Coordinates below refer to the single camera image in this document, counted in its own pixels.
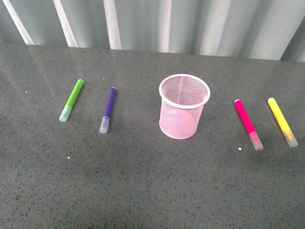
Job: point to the white pleated curtain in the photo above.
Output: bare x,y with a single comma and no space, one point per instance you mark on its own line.
258,29

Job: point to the green marker pen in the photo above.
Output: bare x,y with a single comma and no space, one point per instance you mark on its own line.
71,101

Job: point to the yellow marker pen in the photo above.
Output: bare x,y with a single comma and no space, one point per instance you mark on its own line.
283,124

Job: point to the purple marker pen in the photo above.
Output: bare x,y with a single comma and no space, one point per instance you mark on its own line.
108,111

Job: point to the pink mesh pen cup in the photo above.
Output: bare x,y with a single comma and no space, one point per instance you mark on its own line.
183,98

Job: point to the pink marker pen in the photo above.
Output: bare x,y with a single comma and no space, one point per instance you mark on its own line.
248,125

